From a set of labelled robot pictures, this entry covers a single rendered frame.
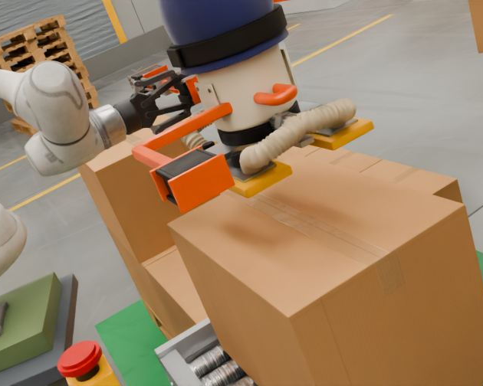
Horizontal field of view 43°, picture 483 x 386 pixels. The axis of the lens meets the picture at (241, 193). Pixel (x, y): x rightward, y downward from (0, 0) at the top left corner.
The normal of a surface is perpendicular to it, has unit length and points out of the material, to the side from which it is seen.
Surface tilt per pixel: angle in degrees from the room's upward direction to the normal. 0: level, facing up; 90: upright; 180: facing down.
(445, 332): 90
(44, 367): 0
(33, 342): 90
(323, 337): 90
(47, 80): 53
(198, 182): 90
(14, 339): 2
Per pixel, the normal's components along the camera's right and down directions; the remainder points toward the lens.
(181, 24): -0.61, 0.59
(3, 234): 0.90, -0.08
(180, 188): 0.44, 0.20
